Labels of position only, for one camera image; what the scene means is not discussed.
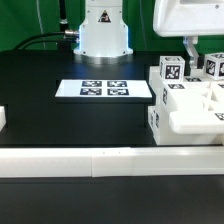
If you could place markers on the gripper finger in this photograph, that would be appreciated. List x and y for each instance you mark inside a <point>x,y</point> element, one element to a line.
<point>190,43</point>

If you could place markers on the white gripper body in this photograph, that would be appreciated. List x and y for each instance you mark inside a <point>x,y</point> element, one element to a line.
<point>188,17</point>

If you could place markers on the small tagged cube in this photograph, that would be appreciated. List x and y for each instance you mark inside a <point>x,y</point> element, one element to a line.
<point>214,65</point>

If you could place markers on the white tagged cube part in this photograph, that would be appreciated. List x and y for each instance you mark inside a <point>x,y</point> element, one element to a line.
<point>171,68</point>

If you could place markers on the white chair back frame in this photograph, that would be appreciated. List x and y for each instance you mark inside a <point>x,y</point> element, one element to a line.
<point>194,105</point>

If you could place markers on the white chair seat panel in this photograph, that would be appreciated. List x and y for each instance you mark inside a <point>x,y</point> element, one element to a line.
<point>180,136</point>

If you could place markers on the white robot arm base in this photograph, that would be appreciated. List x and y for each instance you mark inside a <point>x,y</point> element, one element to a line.
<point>103,35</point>

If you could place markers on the white base tag plate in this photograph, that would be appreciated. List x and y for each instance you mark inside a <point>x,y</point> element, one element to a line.
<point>72,88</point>

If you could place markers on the white fence wall rail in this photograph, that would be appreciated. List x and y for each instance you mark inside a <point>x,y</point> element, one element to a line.
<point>110,162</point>

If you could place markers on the white fence left rail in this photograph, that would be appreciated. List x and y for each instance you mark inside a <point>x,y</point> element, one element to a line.
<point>2,117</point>

